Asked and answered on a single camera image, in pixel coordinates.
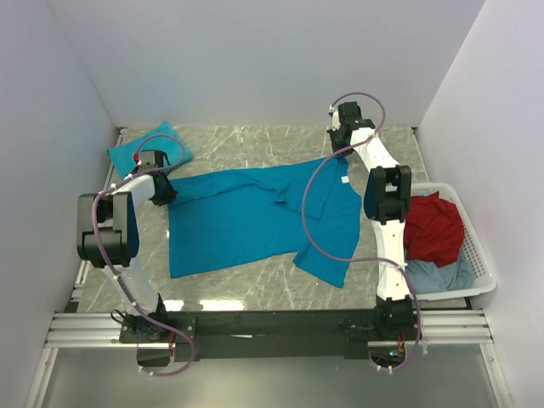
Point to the folded teal t-shirt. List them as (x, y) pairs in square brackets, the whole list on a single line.
[(163, 138)]

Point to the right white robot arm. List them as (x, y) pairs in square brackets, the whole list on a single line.
[(386, 204)]

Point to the blue polo t-shirt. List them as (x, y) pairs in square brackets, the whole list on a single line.
[(233, 217)]

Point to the light blue t-shirt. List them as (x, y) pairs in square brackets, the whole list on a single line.
[(427, 277)]

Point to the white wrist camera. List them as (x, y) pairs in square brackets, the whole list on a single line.
[(145, 158), (335, 118)]

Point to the white plastic laundry basket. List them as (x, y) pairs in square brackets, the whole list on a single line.
[(471, 249)]

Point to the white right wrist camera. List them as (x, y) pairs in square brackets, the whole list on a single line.
[(335, 118)]

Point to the red t-shirt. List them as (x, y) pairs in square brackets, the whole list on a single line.
[(434, 231)]

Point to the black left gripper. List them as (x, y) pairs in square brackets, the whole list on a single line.
[(169, 195)]

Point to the aluminium rail frame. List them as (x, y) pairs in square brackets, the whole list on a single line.
[(83, 365)]

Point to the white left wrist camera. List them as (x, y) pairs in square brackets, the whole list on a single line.
[(145, 158)]

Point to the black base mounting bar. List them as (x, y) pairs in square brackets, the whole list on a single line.
[(267, 334)]

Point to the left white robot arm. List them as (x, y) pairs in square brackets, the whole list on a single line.
[(107, 236)]

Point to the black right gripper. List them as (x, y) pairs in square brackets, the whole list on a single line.
[(333, 134)]

